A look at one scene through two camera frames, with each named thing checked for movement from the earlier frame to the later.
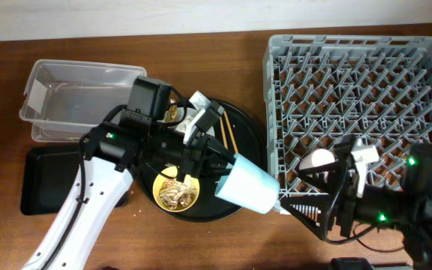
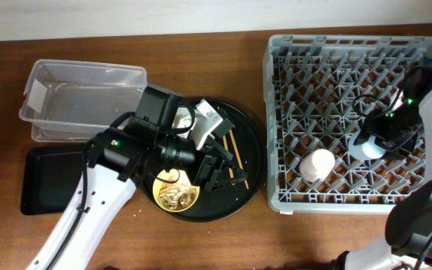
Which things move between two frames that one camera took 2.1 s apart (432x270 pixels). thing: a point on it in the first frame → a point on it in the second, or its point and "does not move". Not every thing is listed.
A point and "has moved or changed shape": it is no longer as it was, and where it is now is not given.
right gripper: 321,201 → 397,149
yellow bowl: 173,195 does not move
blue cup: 249,185 has moved or changed shape
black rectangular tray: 46,173 does not move
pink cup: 317,157 does not move
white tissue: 182,125 does not move
